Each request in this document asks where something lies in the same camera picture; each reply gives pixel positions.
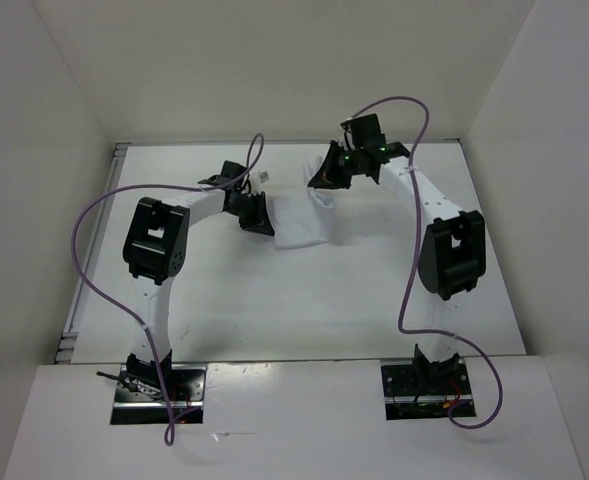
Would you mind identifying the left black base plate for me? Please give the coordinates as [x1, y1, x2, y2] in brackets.
[110, 364, 208, 425]

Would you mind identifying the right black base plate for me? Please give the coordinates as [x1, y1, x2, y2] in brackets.
[380, 359, 476, 421]

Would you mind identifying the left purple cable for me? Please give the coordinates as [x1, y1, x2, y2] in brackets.
[70, 132, 266, 446]

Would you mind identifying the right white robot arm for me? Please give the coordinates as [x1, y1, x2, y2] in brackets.
[308, 114, 486, 393]

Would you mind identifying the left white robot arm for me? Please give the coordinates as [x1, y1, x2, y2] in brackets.
[121, 161, 274, 400]

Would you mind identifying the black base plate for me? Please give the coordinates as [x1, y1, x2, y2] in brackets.
[110, 364, 208, 425]
[380, 359, 476, 421]

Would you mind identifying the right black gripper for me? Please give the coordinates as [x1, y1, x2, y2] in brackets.
[309, 140, 363, 190]

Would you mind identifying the white skirt cloth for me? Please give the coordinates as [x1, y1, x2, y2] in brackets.
[267, 156, 337, 251]

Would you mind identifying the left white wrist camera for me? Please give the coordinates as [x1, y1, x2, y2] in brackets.
[247, 171, 269, 196]

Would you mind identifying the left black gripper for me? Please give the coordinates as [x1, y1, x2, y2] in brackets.
[227, 191, 274, 237]

